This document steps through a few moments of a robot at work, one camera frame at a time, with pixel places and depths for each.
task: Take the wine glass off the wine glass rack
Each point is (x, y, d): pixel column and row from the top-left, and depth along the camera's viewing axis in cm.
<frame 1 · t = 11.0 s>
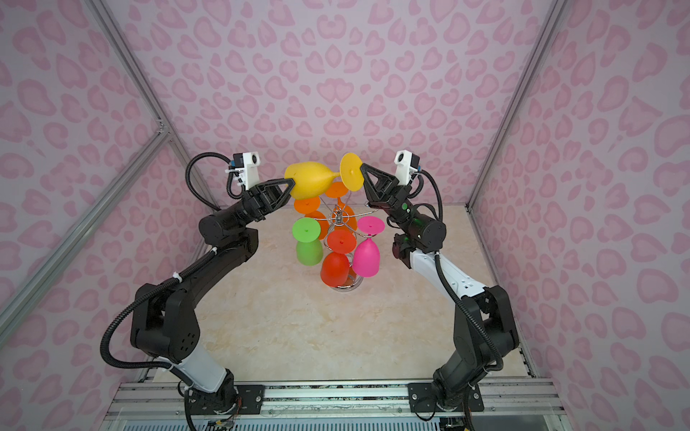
left hand: (294, 187, 56), fingers open
right hand: (359, 176, 53), fingers closed
chrome wine glass rack: (357, 279, 100), on the table
pink plastic wine glass: (367, 254, 78), point 24 cm above the table
red plastic wine glass: (335, 266, 74), point 25 cm above the table
green plastic wine glass: (306, 233, 71), point 34 cm above the table
orange wine glass left: (310, 207, 77), point 34 cm above the table
orange wine glass rear: (343, 216, 76), point 32 cm above the table

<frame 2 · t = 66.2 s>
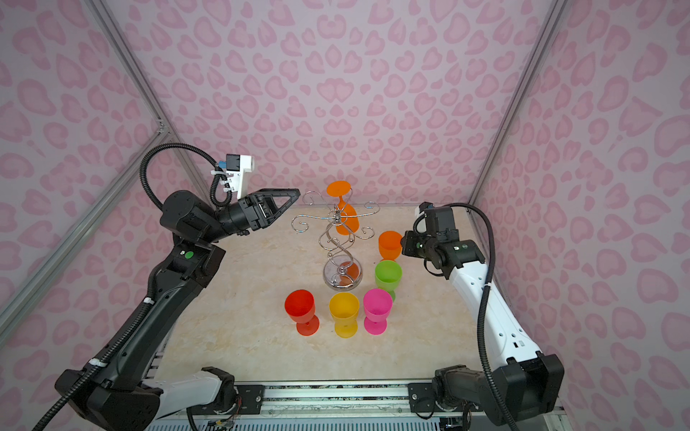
left hand: (295, 194, 52), fingers open
right hand: (404, 238, 77), fingers open
pink plastic wine glass: (377, 306, 83), point 10 cm above the table
red plastic wine glass: (300, 307, 82), point 10 cm above the table
green plastic wine glass: (388, 276, 89), point 10 cm above the table
orange wine glass left: (390, 244, 88), point 18 cm above the table
yellow plastic wine glass: (344, 307, 82), point 11 cm above the table
the other named things where they were.

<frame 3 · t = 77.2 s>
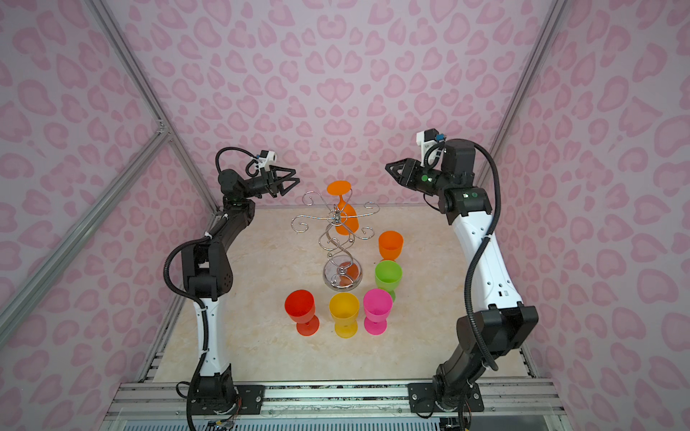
left hand: (296, 174, 83), fingers open
right hand: (390, 165, 68), fingers open
the named things where they were.

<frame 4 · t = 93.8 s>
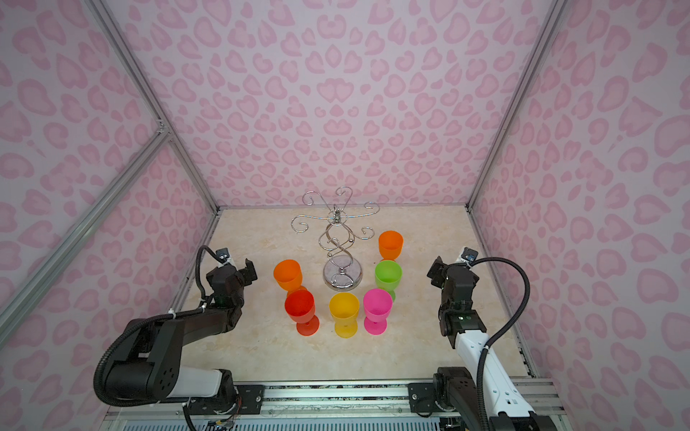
left hand: (233, 260, 90), fingers open
right hand: (451, 260, 81), fingers open
orange wine glass rear: (290, 277, 83), point 16 cm above the table
the other named things where they were.

